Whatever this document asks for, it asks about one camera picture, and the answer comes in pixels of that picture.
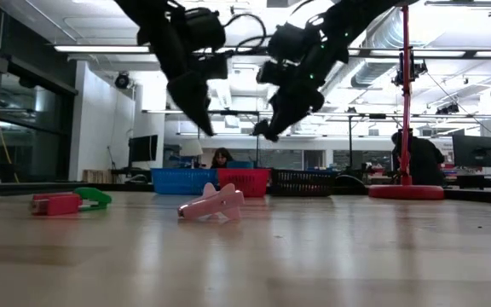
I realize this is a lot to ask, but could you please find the black wall monitor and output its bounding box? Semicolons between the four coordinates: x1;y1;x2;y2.
128;134;159;163

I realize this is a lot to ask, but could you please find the black ceiling spotlight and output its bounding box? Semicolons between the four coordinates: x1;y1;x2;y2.
114;71;131;90

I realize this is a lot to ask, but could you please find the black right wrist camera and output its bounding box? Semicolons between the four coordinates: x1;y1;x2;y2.
268;21;317;63

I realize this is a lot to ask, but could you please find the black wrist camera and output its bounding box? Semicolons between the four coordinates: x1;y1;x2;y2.
268;21;317;63
184;7;228;53

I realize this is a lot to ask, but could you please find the wooden crate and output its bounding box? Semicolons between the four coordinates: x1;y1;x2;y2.
82;169;113;184

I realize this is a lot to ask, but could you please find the black plastic basket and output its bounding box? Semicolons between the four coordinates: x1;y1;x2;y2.
270;168;341;198

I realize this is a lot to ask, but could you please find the white lampshade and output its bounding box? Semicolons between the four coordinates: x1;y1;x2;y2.
179;138;205;158

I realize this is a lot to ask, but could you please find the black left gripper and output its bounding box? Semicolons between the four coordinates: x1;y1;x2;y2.
166;54;228;136

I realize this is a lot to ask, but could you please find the red stapler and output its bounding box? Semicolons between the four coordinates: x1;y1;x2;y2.
31;191;83;217

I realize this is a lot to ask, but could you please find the red desk lamp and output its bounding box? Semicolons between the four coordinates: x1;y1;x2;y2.
367;0;445;201

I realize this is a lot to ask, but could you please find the person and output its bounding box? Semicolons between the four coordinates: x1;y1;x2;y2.
210;147;234;169
390;130;446;188

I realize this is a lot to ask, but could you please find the black desk monitor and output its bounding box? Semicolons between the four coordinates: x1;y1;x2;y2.
452;135;491;168

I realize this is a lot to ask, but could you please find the green stapler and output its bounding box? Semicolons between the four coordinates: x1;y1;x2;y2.
73;186;113;212

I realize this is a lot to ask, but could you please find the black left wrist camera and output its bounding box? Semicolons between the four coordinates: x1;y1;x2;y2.
184;7;228;53

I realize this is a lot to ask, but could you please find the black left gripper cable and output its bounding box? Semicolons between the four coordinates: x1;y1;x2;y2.
222;12;269;55

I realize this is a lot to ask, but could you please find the blue plastic basket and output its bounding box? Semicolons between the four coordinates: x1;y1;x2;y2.
150;167;220;196

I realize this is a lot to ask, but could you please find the black aluminium table frame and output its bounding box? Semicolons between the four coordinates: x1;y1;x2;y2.
0;181;491;206

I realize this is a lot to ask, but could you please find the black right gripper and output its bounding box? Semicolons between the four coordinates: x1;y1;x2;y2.
251;61;326;142

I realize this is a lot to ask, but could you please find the red plastic basket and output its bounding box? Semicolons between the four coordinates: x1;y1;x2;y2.
217;167;272;199

